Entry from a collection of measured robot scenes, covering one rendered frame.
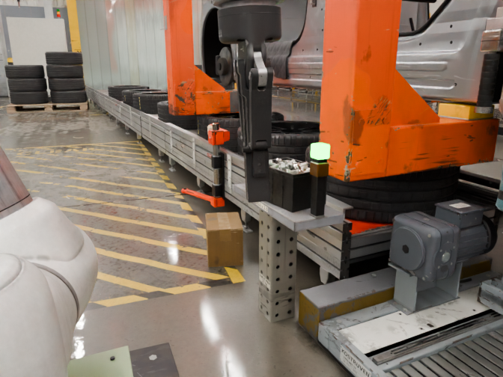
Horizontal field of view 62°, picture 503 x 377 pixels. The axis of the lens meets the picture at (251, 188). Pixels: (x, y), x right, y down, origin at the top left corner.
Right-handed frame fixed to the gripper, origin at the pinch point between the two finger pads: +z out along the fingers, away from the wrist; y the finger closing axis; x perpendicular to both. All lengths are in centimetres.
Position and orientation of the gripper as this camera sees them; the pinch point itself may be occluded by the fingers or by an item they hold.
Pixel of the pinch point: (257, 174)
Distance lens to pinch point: 55.3
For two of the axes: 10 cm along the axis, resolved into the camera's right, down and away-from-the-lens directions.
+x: 9.8, -1.0, 1.6
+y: 1.8, 2.6, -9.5
